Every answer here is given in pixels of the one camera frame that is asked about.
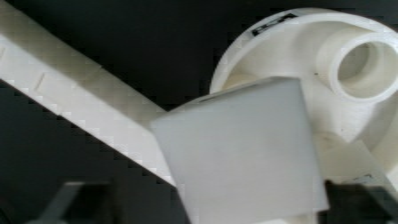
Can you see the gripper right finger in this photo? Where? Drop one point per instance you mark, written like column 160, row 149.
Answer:
column 361, row 205

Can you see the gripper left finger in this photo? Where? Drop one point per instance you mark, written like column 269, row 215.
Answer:
column 80, row 206

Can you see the white stool leg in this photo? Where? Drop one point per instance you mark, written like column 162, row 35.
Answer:
column 237, row 144
column 350, row 167

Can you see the white round stool seat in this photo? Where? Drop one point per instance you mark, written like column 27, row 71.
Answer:
column 334, row 49

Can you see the white front fence bar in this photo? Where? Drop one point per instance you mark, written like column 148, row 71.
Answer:
column 79, row 91

